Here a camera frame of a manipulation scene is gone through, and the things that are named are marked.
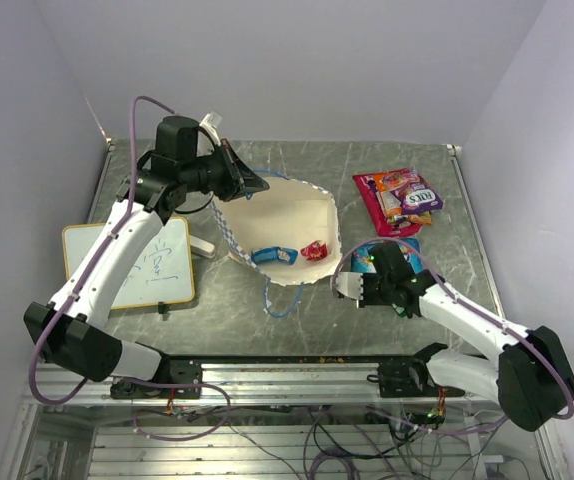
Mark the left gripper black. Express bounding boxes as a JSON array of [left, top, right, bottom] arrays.
[[181, 139, 270, 202]]

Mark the blue gummy snack bag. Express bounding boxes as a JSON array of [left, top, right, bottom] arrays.
[[350, 238, 423, 273]]

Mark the blue checkered paper bag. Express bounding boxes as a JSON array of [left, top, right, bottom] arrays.
[[212, 169, 342, 319]]

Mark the small blue candy wrapper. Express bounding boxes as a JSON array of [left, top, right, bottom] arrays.
[[251, 246, 299, 265]]

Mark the orange snack packet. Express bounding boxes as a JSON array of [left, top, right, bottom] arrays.
[[366, 174, 433, 228]]

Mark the small red candy wrapper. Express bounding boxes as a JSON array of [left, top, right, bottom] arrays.
[[300, 240, 329, 262]]

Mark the colourful candy packet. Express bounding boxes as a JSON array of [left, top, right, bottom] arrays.
[[382, 168, 443, 215]]

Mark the red chips packet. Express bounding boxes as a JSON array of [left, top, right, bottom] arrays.
[[352, 174, 422, 238]]

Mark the green snack packet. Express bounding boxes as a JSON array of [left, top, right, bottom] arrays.
[[394, 306, 410, 318]]

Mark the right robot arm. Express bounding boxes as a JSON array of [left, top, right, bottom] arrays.
[[359, 242, 574, 432]]

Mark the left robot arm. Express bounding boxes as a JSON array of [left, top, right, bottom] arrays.
[[23, 113, 269, 404]]

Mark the white marker eraser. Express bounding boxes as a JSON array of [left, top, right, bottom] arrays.
[[189, 235, 216, 258]]

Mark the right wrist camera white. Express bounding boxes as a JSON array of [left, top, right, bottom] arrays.
[[332, 272, 363, 301]]

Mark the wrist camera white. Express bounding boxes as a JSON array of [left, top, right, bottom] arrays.
[[332, 272, 363, 301], [197, 112, 222, 157]]

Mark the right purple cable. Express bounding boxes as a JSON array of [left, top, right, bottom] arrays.
[[330, 238, 574, 436]]

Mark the purple cable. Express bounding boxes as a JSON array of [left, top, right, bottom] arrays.
[[330, 238, 574, 436], [27, 95, 233, 441]]

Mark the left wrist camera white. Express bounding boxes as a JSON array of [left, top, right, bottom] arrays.
[[197, 112, 222, 157]]

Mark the small whiteboard yellow frame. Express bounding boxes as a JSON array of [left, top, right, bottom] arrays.
[[62, 217, 195, 310]]

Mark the aluminium rail frame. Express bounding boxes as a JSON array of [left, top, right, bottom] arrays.
[[0, 360, 571, 479]]

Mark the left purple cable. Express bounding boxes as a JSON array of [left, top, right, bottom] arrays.
[[27, 95, 233, 441]]

